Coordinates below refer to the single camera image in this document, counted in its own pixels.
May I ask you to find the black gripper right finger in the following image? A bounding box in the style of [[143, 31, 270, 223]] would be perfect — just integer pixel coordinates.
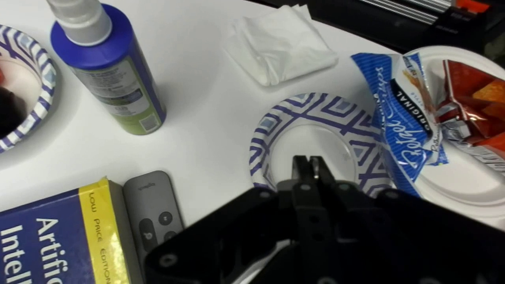
[[310, 155, 335, 187]]

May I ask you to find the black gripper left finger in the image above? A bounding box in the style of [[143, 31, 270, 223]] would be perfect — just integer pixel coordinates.
[[291, 154, 313, 187]]

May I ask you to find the empty blue patterned paper plate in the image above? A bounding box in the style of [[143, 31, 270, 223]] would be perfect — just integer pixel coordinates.
[[248, 92, 397, 199]]

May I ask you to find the blue snack bag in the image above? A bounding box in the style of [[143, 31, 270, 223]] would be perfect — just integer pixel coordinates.
[[351, 51, 450, 199]]

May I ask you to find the white napkin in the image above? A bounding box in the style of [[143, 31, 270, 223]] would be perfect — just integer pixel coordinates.
[[226, 4, 340, 89]]

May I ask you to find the plain white paper plate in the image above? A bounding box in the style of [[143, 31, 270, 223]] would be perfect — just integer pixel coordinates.
[[405, 45, 505, 220]]

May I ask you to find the grey remote control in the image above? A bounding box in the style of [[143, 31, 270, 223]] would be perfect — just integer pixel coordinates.
[[122, 169, 187, 266]]

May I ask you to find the red chip bag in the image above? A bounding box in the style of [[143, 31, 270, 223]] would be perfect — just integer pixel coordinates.
[[431, 59, 505, 171]]

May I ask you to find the grey tripod with red knob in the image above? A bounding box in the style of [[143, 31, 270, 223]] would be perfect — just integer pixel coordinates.
[[357, 0, 491, 26]]

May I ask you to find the purple spray bottle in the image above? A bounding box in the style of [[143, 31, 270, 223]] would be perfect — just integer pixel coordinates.
[[46, 0, 169, 138]]

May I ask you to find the blue yellow textbook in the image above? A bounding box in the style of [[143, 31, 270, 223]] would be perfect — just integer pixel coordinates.
[[0, 177, 144, 284]]

